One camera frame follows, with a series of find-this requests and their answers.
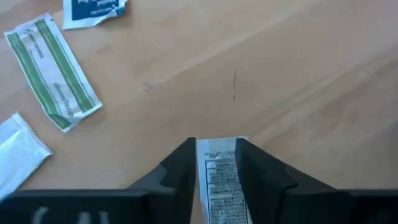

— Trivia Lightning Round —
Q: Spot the white packet black text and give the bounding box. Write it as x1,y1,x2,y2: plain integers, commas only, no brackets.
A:
196,136,253,224

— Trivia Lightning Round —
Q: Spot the green striped bandage wrapper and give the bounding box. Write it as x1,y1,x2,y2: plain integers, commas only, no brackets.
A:
3,12,104,134

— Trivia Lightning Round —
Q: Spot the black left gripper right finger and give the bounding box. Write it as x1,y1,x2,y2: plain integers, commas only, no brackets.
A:
234,138,351,224

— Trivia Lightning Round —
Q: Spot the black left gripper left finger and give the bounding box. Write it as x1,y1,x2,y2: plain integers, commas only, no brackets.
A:
127,137,197,224

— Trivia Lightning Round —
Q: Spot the plain white bandage wrapper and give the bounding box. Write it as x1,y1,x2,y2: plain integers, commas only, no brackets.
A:
0,112,53,200

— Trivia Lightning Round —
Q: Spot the white packet blue print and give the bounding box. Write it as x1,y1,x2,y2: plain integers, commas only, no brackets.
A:
62,0,129,30

